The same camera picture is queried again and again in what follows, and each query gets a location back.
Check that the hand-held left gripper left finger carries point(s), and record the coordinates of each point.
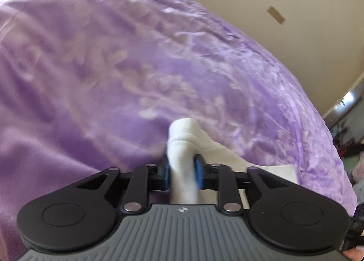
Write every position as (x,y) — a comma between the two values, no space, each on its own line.
(167,176)

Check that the purple floral bedspread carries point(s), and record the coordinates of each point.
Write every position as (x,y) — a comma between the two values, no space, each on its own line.
(99,64)

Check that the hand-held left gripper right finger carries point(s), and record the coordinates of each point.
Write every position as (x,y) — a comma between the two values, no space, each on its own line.
(199,174)

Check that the person's right hand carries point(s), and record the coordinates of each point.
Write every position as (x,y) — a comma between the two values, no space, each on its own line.
(355,256)

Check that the white t-shirt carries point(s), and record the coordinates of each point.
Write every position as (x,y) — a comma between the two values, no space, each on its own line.
(182,147)

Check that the brown tape strip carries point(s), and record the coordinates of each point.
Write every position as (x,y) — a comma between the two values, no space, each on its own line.
(275,15)

